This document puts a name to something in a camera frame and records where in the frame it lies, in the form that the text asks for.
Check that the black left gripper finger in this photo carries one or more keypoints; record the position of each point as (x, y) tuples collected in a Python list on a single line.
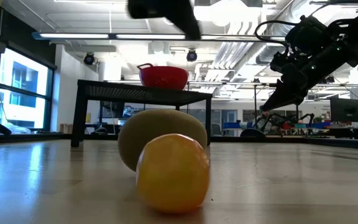
[(193, 26)]

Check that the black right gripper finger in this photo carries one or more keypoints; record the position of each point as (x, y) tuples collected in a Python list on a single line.
[(297, 93), (283, 93)]

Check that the red plastic colander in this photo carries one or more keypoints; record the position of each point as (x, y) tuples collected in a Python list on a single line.
[(163, 79)]

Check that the green kiwi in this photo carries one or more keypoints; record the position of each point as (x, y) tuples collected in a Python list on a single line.
[(160, 124)]

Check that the small orange pear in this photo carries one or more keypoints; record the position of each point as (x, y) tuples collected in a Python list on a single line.
[(172, 174)]

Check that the black pipe rack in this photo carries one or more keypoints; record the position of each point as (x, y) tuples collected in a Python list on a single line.
[(255, 93)]

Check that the black round ceiling lamp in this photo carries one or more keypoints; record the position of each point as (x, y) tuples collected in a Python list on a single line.
[(191, 55), (89, 58)]

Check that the black computer monitor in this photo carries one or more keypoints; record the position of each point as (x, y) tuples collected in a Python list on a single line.
[(346, 109)]

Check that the long ceiling light strip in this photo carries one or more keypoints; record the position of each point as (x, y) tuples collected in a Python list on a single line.
[(73, 35)]

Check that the black perforated metal shelf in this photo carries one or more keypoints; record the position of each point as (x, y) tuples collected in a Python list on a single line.
[(135, 93)]

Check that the black aluminium table frame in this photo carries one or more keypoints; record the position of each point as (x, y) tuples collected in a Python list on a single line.
[(322, 142)]

